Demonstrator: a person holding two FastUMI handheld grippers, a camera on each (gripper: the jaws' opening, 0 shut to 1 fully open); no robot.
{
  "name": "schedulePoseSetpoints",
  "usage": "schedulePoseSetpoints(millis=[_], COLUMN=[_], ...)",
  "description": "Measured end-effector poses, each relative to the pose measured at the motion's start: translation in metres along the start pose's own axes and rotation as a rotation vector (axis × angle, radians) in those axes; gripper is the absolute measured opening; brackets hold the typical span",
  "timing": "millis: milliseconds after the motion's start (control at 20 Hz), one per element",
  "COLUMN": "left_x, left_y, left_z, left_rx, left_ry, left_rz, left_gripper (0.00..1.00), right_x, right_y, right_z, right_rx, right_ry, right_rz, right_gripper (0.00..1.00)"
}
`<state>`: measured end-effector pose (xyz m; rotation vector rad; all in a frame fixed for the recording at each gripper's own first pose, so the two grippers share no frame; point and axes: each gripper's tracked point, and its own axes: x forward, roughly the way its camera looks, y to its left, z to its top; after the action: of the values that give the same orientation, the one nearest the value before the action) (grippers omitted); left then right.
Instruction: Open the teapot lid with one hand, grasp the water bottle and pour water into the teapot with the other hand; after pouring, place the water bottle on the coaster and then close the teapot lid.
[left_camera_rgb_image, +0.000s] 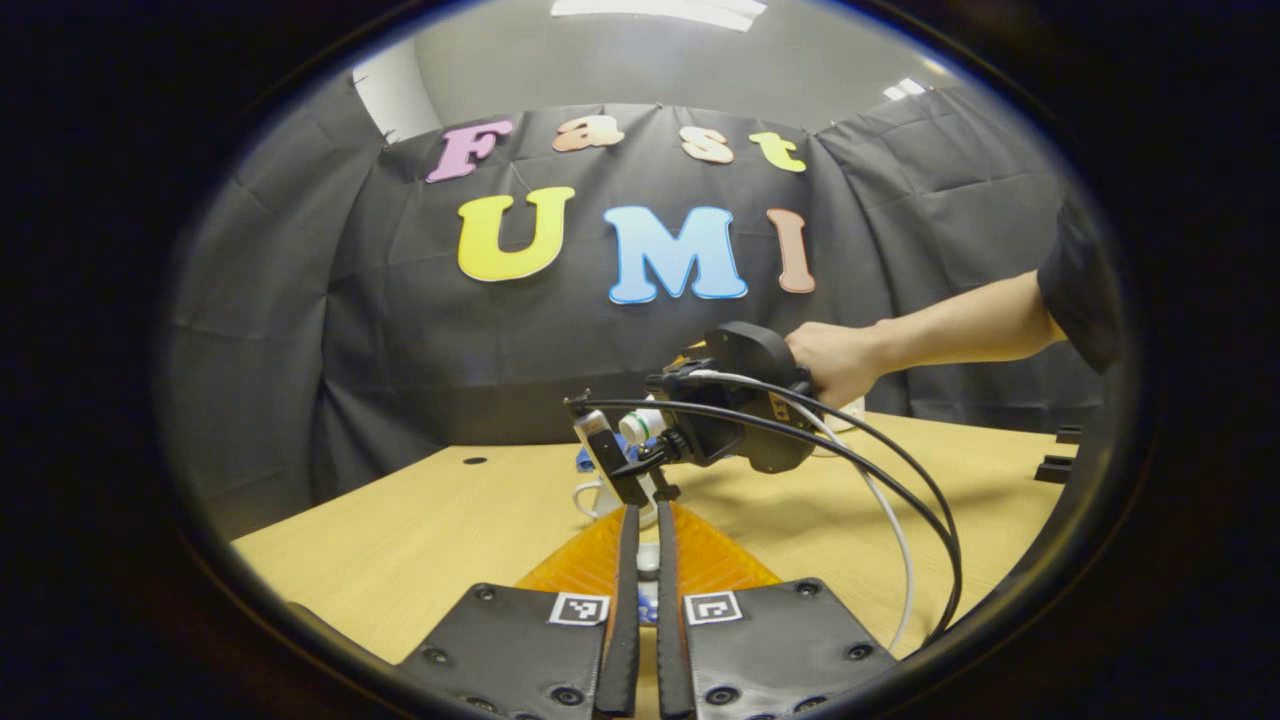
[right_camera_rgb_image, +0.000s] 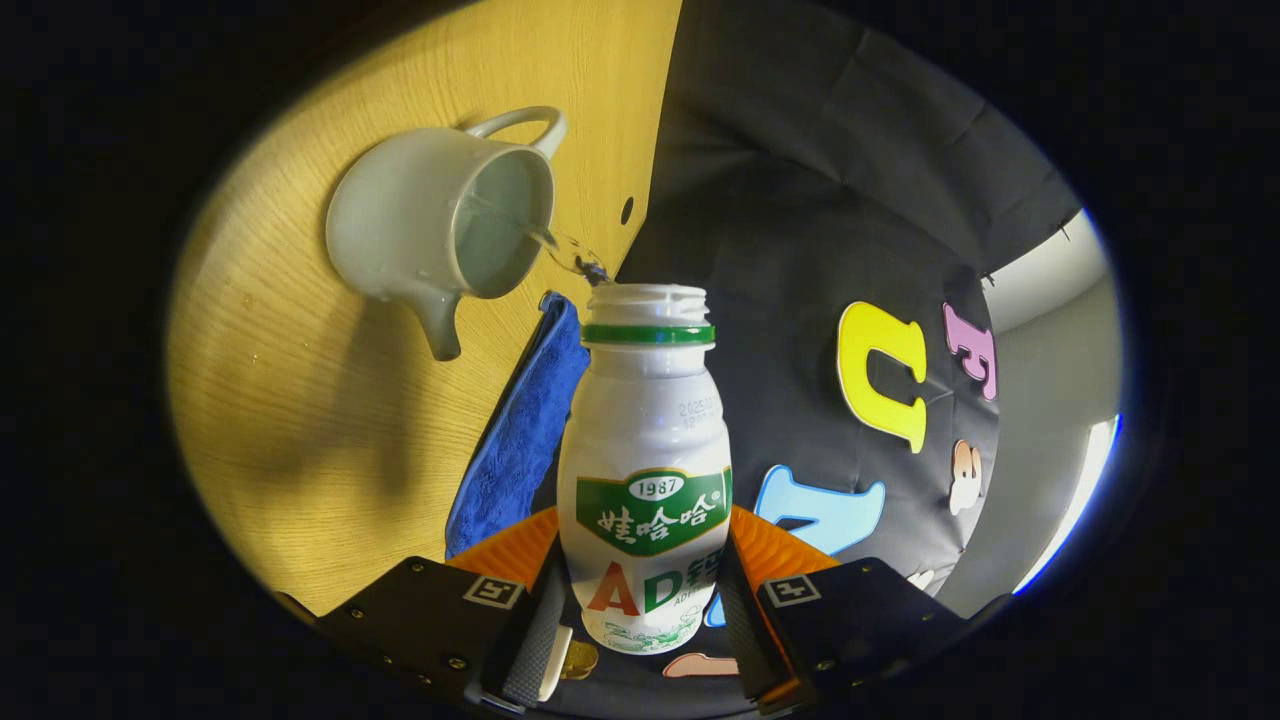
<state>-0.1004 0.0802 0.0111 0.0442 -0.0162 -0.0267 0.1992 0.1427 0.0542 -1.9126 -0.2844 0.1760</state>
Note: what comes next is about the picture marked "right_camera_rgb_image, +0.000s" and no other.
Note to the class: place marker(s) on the white water bottle green label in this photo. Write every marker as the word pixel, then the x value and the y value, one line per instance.
pixel 645 420

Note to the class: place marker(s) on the blue towel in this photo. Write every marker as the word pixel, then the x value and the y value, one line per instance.
pixel 520 440

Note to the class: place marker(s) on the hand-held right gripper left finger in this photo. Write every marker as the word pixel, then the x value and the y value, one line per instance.
pixel 535 650

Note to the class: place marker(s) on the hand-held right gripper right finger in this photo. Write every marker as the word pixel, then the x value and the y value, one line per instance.
pixel 742 640

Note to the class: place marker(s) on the white teacup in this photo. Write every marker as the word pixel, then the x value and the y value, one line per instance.
pixel 390 220

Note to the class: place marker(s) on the black backdrop cloth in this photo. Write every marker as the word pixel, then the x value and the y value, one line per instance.
pixel 780 200

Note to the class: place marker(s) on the brown bread slice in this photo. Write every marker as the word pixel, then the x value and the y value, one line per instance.
pixel 582 660

